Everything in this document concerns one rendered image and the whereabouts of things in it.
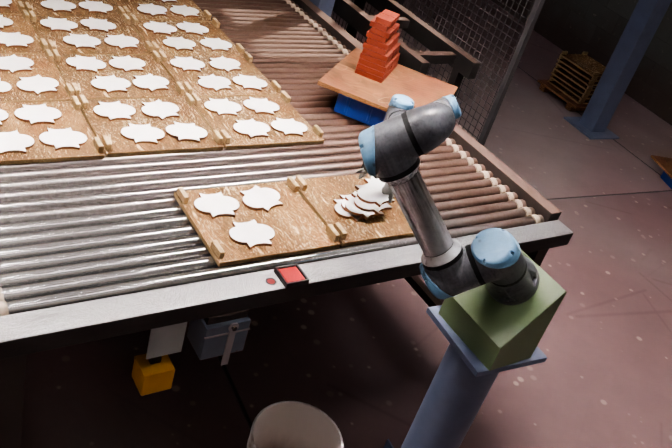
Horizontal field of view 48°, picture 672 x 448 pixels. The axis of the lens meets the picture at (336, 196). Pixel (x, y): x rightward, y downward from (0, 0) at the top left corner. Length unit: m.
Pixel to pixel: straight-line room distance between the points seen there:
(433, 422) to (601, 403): 1.43
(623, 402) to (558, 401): 0.35
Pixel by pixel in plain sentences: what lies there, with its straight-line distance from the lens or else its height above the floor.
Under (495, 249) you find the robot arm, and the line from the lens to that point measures 2.02.
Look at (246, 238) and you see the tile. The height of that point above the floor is 0.95.
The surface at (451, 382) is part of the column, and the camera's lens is 2.39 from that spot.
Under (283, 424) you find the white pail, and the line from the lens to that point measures 2.67.
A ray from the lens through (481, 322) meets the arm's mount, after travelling 2.20.
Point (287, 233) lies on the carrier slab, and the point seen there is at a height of 0.94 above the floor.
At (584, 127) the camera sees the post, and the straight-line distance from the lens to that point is 6.56.
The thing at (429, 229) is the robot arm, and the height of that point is 1.24.
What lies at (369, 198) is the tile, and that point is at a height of 0.99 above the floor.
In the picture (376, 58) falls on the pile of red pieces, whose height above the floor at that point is 1.13.
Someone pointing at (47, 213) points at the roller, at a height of 0.92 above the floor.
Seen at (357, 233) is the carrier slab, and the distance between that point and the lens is 2.40.
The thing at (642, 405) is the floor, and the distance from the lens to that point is 3.93.
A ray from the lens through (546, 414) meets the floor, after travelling 3.56.
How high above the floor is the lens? 2.26
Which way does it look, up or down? 31 degrees down
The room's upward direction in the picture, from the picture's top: 17 degrees clockwise
